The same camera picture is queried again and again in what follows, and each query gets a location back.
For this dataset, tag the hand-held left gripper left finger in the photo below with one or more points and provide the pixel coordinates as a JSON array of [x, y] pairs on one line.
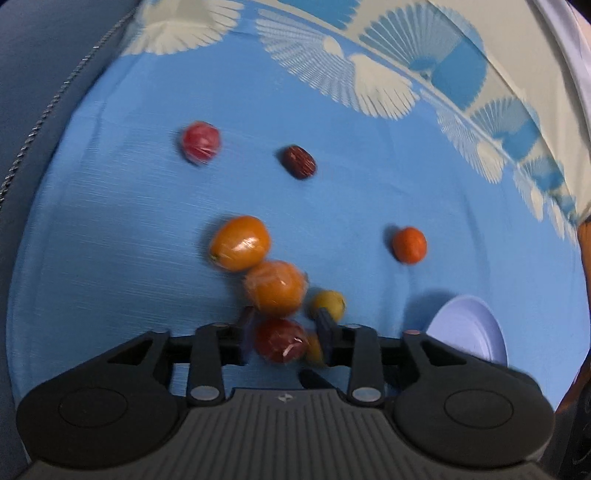
[[244, 346]]

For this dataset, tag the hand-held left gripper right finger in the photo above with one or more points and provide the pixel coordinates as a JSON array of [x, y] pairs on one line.
[[326, 339]]

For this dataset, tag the small yellow fruit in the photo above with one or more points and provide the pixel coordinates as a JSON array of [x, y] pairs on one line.
[[315, 351]]

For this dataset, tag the red fruit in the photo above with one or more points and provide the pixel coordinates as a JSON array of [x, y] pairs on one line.
[[279, 340], [201, 141]]

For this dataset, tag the yellow-green fruit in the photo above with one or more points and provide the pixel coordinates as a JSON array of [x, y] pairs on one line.
[[331, 301]]

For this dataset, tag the large orange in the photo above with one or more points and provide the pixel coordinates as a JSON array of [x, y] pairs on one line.
[[275, 293], [240, 242]]

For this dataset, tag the small orange fruit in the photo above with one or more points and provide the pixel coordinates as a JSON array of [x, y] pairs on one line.
[[409, 244]]

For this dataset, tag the lavender plate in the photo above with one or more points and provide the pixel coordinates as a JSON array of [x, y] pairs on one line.
[[466, 330]]

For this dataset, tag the dried red date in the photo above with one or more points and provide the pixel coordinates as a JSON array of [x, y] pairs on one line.
[[299, 161]]

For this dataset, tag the person's right forearm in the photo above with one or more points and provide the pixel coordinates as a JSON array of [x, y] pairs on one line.
[[585, 258]]

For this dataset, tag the blue fan-print bedsheet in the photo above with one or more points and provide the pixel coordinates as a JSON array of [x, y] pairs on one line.
[[138, 230]]

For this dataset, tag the blue zippered mattress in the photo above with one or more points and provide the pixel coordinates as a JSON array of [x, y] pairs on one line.
[[41, 92]]

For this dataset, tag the pale grey quilt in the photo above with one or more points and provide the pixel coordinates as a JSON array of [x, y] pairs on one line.
[[572, 92]]

